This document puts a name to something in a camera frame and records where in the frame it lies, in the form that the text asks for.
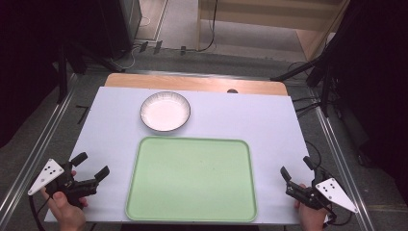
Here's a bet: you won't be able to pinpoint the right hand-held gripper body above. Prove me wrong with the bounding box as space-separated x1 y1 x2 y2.
285 168 359 223

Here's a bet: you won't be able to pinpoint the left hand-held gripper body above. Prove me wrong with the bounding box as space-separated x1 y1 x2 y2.
27 158 98 207

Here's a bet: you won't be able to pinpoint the person's right hand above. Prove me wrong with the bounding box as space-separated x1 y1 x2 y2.
293 183 332 231

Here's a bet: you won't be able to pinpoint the person's left hand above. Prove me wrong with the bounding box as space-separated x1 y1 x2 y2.
39 169 89 231

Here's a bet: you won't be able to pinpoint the white table cover sheet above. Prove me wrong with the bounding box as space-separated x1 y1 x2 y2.
44 86 317 225

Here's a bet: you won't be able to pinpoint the black metal stand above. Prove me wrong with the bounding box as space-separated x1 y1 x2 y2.
56 42 126 104
269 54 335 118

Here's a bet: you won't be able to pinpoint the white plate with dark rim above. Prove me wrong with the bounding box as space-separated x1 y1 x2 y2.
140 90 192 133

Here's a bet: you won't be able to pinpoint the light green tray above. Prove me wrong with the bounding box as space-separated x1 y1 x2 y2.
124 136 259 223

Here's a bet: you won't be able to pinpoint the black curtain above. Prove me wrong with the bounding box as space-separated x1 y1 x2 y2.
316 0 408 206
0 0 123 148

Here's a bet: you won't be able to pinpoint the dark cabinet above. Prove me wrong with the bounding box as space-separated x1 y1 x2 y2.
95 0 143 59

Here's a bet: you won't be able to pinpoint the beige wooden partition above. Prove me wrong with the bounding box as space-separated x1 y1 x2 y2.
195 0 350 62

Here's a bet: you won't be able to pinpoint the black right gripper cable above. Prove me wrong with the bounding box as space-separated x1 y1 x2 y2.
304 140 322 170

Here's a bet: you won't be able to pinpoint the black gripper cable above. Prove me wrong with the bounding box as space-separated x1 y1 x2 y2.
304 140 322 170
28 194 52 231

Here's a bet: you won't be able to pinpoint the aluminium floor rail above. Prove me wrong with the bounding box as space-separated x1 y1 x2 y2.
316 105 376 231
0 72 80 222

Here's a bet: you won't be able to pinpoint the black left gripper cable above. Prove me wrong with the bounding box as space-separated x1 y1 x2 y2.
28 194 52 231

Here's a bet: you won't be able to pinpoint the black floor cables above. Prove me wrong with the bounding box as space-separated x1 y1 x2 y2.
287 61 321 118

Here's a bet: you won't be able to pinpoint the white floor cable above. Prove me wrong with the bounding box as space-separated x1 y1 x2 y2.
110 15 152 70

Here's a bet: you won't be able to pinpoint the black hanging cable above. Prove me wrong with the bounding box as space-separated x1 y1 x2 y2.
195 0 219 53

